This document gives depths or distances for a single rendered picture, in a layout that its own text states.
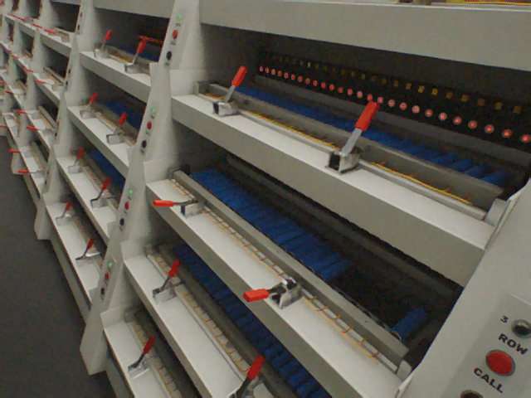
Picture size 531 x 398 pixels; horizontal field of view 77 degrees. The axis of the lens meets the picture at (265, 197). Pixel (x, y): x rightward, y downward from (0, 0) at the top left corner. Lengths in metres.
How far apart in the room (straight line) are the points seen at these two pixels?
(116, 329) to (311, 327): 0.60
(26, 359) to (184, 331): 0.52
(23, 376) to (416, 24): 1.05
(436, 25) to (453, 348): 0.31
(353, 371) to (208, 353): 0.30
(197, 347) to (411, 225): 0.44
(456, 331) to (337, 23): 0.37
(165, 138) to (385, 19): 0.49
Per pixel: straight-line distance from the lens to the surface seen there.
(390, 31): 0.44
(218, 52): 0.78
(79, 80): 1.41
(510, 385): 0.36
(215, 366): 0.63
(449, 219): 0.37
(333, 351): 0.44
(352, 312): 0.46
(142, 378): 0.86
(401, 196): 0.39
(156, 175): 0.77
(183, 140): 0.77
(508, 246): 0.34
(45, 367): 1.08
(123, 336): 0.93
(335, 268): 0.52
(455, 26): 0.41
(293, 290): 0.47
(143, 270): 0.81
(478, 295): 0.35
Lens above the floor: 0.78
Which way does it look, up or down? 14 degrees down
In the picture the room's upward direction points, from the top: 21 degrees clockwise
